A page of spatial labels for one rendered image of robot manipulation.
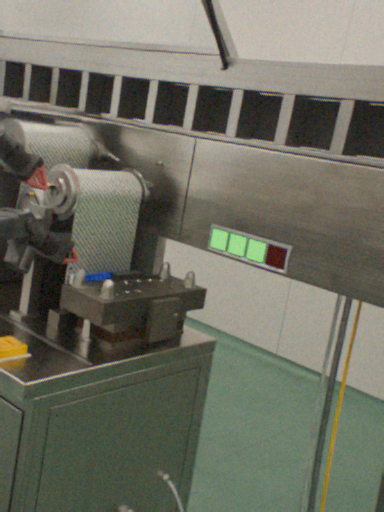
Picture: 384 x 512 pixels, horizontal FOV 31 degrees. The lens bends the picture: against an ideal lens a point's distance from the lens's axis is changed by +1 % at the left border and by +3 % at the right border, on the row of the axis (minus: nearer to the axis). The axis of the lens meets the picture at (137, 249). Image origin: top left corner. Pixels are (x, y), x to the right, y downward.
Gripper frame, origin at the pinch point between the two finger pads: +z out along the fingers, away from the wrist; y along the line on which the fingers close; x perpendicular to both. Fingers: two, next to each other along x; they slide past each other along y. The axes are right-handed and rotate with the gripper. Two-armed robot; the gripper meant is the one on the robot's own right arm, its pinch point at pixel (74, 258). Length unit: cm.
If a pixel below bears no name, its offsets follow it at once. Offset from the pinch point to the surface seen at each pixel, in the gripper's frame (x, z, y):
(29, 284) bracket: -11.3, -2.5, -8.3
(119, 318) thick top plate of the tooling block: -8.9, 3.9, 20.0
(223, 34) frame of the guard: 68, -2, 13
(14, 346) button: -25.4, -16.2, 12.8
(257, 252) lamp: 22.1, 21.7, 36.4
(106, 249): 6.8, 8.9, 0.3
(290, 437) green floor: -19, 209, -19
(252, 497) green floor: -46, 152, 1
